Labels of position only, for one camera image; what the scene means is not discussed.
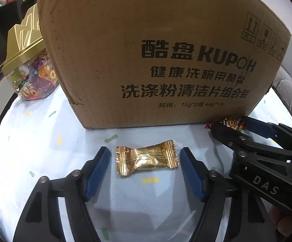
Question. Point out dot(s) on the brown cardboard box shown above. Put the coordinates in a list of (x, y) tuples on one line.
[(161, 42)]

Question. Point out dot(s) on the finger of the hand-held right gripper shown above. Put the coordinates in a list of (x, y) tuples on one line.
[(229, 134), (259, 127)]

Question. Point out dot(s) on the gold lid candy jar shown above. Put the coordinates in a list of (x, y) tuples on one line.
[(22, 42)]

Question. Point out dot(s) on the small gold snack packet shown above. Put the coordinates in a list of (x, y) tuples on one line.
[(146, 158)]

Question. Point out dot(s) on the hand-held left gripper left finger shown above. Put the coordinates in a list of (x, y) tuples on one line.
[(96, 174)]

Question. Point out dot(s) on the person's right hand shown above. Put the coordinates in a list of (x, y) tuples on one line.
[(289, 226)]

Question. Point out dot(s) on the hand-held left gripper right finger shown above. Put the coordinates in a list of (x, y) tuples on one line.
[(194, 174)]

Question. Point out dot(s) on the red gold candy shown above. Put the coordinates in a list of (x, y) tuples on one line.
[(230, 123)]

